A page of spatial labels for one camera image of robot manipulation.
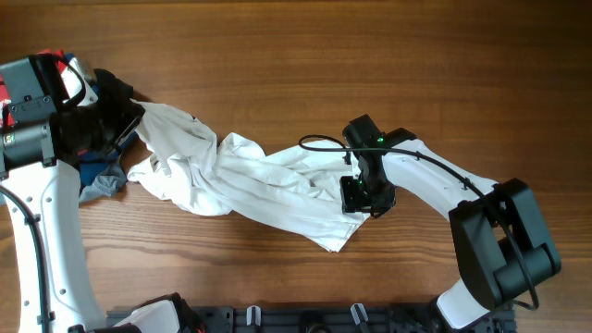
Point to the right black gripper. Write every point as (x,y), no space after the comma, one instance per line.
(359,199)

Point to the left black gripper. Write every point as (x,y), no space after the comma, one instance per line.
(118,118)

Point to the white t-shirt black print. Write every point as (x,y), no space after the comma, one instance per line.
(295,190)

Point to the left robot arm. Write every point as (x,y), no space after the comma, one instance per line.
(45,133)

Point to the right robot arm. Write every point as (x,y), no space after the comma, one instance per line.
(502,243)

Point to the blue folded t-shirt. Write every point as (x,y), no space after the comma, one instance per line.
(126,144)

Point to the light blue denim garment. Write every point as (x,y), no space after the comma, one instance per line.
(101,180)

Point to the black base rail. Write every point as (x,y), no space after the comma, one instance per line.
(400,318)

